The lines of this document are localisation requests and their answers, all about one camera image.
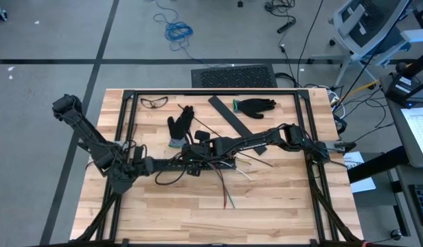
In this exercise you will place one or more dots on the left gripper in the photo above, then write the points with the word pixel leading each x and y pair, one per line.
pixel 151 165

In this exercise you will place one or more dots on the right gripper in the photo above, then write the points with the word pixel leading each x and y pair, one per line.
pixel 197 152

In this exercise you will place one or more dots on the black glove green cuff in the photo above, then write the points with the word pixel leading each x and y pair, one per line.
pixel 256 107
pixel 180 125

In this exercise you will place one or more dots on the black duct cover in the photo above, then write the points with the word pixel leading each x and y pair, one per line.
pixel 232 120

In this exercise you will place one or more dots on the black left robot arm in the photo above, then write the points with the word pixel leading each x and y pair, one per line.
pixel 91 137

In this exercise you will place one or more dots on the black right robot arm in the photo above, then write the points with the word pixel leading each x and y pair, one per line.
pixel 266 137

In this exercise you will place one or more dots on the clear safety glasses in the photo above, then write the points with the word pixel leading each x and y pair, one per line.
pixel 148 103

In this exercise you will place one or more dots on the white paper sheet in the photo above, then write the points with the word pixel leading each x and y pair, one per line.
pixel 364 183

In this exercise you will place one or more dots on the black desk leg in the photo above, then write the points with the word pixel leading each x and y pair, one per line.
pixel 376 164

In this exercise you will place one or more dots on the grey office chair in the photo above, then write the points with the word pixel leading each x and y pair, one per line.
pixel 362 31

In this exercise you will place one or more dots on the dark caster wheel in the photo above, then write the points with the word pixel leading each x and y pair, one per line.
pixel 0 13

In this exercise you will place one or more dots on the black box white labels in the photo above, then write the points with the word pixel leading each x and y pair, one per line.
pixel 402 87

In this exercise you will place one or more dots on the white printed sheet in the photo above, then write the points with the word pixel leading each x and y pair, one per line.
pixel 421 133

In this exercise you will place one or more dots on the black keyboard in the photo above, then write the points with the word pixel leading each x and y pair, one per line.
pixel 422 206

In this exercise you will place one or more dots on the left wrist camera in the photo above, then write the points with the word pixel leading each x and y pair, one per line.
pixel 138 153

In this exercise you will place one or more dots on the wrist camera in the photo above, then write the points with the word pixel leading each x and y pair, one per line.
pixel 194 170
pixel 138 153

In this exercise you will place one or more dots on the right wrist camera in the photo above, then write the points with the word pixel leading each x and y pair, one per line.
pixel 194 170

